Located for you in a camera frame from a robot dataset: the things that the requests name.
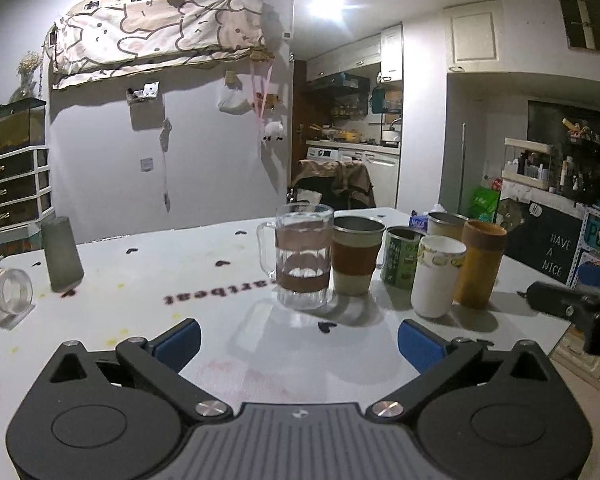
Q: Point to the dark drawer cabinet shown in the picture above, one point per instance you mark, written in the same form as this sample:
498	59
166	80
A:
10	185

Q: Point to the white wall panel box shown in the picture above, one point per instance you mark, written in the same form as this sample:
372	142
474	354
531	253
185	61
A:
474	37

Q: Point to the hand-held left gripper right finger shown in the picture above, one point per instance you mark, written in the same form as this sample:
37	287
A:
419	347

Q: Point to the printed cloth on wall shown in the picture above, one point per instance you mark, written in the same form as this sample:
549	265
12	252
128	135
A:
160	30

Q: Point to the metal cup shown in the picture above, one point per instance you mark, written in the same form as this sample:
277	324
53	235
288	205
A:
442	225

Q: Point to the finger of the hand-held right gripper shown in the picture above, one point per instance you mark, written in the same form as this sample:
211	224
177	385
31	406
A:
550	297

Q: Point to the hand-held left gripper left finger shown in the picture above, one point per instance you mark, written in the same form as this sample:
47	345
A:
179	344

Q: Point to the dark range hood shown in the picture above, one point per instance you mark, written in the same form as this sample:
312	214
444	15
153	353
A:
340	84

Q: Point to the orange brown tumbler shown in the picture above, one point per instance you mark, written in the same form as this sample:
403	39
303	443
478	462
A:
480	270

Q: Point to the beige cup with brown sleeve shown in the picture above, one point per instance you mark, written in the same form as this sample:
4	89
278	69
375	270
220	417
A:
355	260

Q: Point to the clear glass cup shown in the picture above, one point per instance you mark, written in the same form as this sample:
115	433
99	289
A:
7	292

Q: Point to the glass mug with brown band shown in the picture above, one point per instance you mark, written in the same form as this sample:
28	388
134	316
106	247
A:
300	265

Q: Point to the green tin can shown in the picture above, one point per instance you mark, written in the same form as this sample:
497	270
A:
397	260

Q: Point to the wall socket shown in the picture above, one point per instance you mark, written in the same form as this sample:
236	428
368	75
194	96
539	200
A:
147	164

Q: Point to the green bag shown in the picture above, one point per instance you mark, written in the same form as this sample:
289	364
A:
484	202

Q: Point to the dried flowers in vase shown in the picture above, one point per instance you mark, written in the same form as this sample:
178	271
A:
27	72

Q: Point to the white hanging bag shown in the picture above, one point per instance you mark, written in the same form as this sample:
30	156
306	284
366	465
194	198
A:
234	100

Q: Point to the white paper cup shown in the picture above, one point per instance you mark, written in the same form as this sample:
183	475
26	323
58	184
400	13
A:
435	285

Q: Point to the white plush toy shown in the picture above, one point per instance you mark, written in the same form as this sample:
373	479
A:
274	130

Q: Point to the blue tissue box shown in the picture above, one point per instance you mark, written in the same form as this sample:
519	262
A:
417	221

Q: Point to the white storage shelf with bottles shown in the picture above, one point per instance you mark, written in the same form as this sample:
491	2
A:
527	165

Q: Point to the white kettle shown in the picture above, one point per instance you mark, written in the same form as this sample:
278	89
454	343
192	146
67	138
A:
391	134

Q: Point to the chair with brown jacket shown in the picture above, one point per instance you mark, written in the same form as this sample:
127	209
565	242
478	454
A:
340	180

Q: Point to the frosted grey glass tumbler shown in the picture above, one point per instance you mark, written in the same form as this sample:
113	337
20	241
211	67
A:
62	255

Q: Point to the white washing machine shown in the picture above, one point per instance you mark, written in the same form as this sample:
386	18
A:
322	155

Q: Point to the glass fish tank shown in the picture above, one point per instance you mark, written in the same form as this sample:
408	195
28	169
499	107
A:
10	127

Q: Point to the white dishwasher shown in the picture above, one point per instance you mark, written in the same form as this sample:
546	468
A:
380	180

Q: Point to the black chalkboard sign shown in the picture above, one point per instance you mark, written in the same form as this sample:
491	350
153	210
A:
545	245

